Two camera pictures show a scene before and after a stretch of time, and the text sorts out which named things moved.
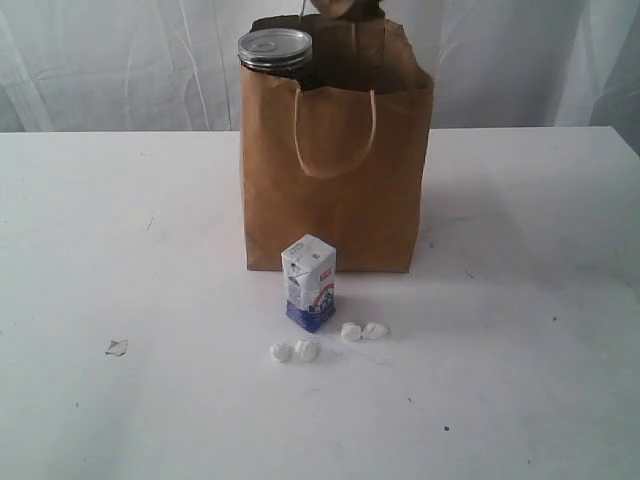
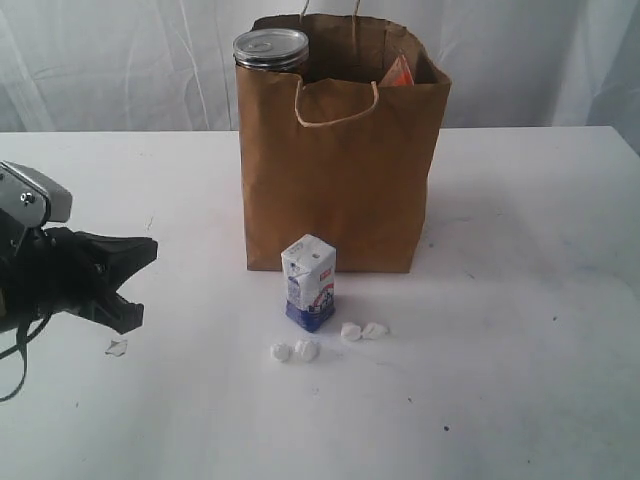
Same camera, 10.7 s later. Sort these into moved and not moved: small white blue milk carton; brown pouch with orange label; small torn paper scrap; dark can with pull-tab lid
Moved: brown pouch with orange label
Not moved: small white blue milk carton; small torn paper scrap; dark can with pull-tab lid
